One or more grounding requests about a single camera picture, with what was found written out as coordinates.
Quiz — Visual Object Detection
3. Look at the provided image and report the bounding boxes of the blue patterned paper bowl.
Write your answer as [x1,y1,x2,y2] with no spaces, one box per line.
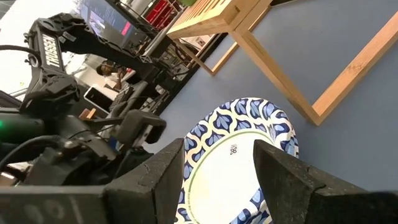
[174,97,300,224]

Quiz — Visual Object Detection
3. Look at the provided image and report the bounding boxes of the large dark monitor screen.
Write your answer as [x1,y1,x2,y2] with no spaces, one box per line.
[74,0,138,47]

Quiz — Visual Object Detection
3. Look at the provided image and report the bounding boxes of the person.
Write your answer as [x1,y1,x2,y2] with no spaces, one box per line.
[95,62,131,91]

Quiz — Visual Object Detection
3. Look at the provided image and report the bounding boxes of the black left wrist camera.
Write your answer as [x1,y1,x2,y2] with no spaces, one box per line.
[117,109,167,146]

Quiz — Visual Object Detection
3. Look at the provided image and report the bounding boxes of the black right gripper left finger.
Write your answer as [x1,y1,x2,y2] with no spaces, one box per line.
[104,138,186,224]

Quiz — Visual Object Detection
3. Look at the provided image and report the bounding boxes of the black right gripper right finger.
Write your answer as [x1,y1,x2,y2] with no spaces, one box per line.
[252,139,398,224]

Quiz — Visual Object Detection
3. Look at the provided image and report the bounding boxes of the light wooden frame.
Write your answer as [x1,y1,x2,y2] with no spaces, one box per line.
[166,0,398,127]

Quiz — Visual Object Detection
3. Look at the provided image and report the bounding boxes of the white-framed black tablet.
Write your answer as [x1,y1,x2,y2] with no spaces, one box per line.
[83,85,114,114]

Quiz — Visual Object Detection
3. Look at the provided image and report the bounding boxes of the red storage bins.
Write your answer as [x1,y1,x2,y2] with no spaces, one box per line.
[145,0,178,27]

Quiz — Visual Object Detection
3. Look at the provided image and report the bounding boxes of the black cable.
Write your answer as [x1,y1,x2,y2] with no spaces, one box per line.
[0,44,40,67]

